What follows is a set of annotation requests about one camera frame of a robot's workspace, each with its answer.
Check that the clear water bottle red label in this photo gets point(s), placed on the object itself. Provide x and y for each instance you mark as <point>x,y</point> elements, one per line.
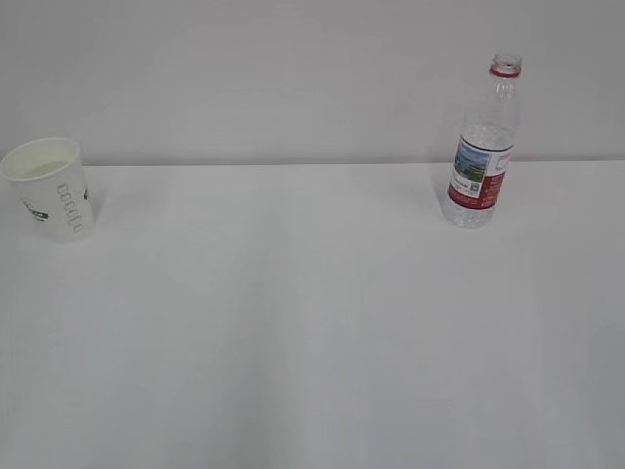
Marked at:
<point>487,138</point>

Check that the white paper cup green print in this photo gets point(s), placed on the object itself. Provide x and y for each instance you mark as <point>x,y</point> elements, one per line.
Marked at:
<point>48,178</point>

